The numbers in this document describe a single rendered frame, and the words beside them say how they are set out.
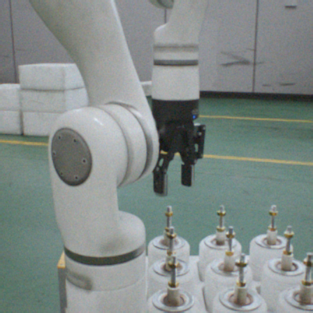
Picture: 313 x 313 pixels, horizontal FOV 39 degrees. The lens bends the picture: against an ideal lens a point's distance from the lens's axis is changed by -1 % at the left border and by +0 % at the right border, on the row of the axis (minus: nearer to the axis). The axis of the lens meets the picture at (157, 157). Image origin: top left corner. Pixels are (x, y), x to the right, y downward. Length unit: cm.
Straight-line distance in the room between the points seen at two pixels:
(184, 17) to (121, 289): 38
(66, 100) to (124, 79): 296
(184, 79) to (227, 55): 532
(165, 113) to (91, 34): 23
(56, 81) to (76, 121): 301
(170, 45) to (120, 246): 32
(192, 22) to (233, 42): 531
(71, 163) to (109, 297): 15
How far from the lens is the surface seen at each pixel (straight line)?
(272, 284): 94
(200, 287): 101
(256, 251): 104
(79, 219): 46
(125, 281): 49
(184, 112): 67
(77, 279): 49
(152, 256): 102
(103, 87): 50
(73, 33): 49
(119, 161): 43
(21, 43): 713
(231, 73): 599
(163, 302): 82
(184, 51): 67
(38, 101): 354
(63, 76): 340
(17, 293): 139
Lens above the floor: 69
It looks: 14 degrees down
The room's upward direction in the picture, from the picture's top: straight up
